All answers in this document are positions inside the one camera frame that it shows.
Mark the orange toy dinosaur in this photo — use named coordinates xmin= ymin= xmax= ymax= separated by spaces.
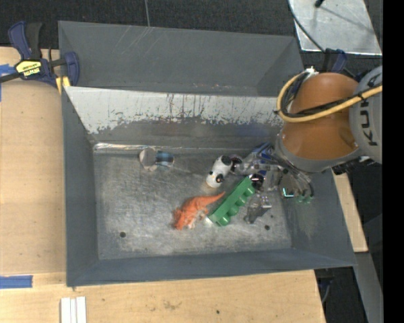
xmin=171 ymin=190 xmax=227 ymax=231

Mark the green toy building brick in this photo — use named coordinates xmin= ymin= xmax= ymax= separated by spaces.
xmin=207 ymin=176 xmax=258 ymax=228

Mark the grey metal bin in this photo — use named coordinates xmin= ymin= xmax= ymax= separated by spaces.
xmin=57 ymin=20 xmax=358 ymax=287

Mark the black and white toy animal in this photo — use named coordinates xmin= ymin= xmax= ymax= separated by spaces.
xmin=205 ymin=155 xmax=234 ymax=189

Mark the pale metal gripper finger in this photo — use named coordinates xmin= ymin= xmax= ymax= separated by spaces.
xmin=250 ymin=168 xmax=270 ymax=193
xmin=243 ymin=195 xmax=273 ymax=224

